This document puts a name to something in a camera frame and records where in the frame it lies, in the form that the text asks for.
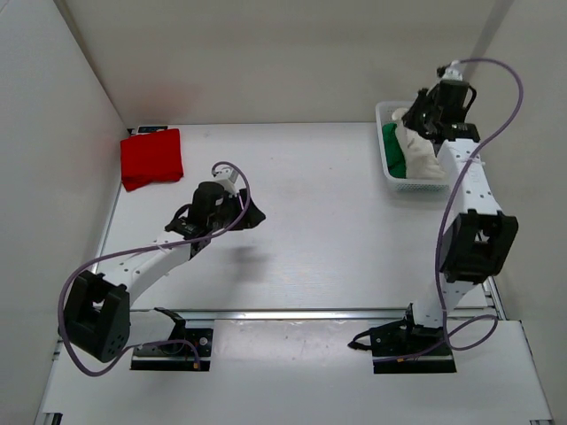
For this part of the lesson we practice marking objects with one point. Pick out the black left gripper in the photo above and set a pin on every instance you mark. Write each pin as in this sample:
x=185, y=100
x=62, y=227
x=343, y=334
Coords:
x=254, y=217

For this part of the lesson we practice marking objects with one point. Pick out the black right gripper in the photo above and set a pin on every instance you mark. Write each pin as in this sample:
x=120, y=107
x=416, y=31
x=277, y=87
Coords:
x=424, y=97

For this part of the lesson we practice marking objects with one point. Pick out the white t-shirt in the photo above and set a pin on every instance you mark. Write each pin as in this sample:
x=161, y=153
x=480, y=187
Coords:
x=420, y=158

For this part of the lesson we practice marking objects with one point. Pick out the red t-shirt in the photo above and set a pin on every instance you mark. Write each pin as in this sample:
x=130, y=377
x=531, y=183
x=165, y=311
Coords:
x=151, y=158

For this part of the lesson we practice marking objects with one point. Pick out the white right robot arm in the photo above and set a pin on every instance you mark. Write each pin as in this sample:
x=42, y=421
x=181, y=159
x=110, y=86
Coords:
x=477, y=235

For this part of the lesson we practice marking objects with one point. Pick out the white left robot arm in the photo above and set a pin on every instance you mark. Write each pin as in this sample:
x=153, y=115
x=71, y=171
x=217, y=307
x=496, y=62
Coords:
x=94, y=312

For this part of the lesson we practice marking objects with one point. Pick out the white plastic laundry basket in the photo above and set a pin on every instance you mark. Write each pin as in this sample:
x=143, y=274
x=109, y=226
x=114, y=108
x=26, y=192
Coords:
x=384, y=111

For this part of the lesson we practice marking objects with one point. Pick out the green t-shirt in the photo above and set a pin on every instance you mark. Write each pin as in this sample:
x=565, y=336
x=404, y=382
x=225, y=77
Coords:
x=395, y=159

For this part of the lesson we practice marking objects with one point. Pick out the small dark table label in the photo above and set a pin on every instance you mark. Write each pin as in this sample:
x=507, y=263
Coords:
x=151, y=129

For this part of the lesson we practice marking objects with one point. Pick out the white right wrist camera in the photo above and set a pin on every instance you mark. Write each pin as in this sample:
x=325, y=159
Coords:
x=450, y=72

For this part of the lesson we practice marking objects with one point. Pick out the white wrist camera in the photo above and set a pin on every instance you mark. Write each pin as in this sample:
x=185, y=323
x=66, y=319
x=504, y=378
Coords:
x=450, y=72
x=226, y=176

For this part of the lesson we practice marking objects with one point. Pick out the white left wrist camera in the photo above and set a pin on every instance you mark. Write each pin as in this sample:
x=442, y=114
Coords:
x=226, y=176

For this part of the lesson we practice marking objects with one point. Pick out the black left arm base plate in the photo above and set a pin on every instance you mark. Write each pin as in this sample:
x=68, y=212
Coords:
x=162, y=340

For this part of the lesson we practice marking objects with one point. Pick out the aluminium table frame rail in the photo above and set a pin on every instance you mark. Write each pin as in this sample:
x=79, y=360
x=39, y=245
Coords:
x=493, y=298

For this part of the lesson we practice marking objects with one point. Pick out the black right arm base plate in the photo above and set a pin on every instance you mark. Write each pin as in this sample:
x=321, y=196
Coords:
x=396, y=350

